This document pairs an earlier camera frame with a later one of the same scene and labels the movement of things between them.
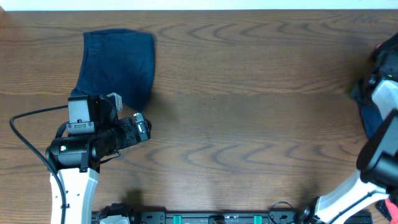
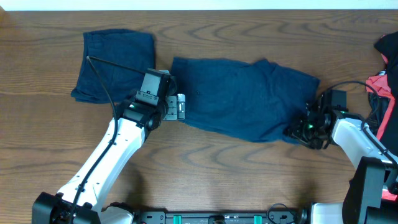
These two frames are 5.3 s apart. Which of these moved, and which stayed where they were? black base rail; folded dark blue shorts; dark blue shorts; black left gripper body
Moved: dark blue shorts; black left gripper body
Stayed: black base rail; folded dark blue shorts
